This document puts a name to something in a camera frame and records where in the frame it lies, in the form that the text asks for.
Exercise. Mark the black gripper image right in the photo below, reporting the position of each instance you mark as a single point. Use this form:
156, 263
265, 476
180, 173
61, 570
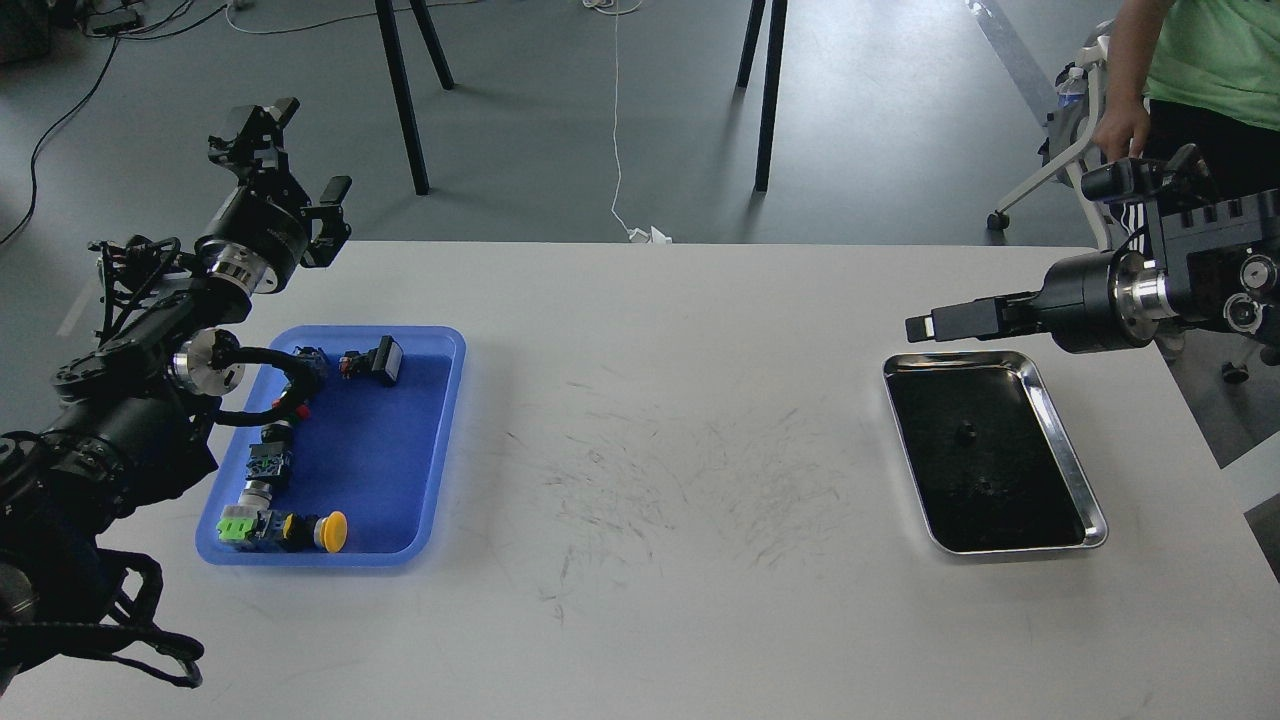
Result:
1091, 303

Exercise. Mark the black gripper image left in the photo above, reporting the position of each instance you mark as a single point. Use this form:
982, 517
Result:
268, 227

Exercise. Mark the silver metal tray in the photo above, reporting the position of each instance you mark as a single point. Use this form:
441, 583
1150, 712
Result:
1045, 502

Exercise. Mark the blue plastic tray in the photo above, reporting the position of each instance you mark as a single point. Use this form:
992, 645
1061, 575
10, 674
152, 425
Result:
375, 453

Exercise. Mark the black table leg left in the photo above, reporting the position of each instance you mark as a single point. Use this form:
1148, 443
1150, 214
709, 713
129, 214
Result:
400, 83

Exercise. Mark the black table leg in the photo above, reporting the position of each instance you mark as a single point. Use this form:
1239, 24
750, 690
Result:
770, 16
400, 83

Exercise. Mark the white rolling chair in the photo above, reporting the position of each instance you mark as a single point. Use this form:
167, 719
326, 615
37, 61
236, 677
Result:
1070, 126

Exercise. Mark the person in green shirt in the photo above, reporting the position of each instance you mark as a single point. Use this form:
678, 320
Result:
1201, 72

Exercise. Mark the black table leg right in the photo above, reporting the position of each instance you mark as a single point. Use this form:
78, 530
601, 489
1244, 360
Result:
770, 16

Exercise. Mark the black yellow selector switch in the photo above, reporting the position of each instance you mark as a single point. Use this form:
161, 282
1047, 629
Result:
315, 359

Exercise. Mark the black rocker switch connector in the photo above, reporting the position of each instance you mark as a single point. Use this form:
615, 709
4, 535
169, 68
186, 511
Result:
382, 363

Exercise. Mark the black silver switch module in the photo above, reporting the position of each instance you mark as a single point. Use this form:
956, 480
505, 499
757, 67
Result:
269, 470

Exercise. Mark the green terminal block switch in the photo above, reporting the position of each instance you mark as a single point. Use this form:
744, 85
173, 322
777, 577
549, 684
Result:
246, 528

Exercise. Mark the yellow push button switch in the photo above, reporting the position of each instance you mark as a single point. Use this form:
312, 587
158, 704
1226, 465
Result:
303, 533

